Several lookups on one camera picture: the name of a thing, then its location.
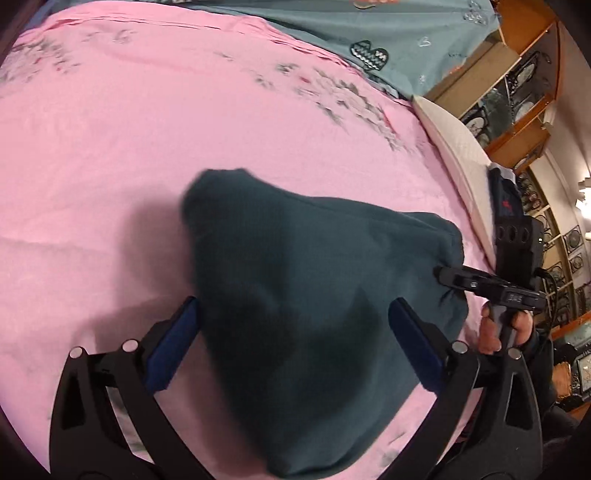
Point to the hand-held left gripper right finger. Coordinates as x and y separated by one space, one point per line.
415 341

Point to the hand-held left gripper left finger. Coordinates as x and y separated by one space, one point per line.
173 346

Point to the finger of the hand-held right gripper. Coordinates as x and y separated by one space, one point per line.
466 279

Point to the dark teal pants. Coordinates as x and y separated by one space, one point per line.
300 277

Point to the person's right hand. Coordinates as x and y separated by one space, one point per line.
488 339

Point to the navy garment with red embroidery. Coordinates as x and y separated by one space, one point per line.
505 203

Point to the white quilted pillow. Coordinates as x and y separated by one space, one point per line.
461 152

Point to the wooden display cabinet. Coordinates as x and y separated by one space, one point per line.
521 134

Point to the group of decorative plates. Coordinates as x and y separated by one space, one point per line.
526 76

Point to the pink floral bedsheet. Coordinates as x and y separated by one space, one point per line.
115 161

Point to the teal heart-print blanket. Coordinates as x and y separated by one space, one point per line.
415 27

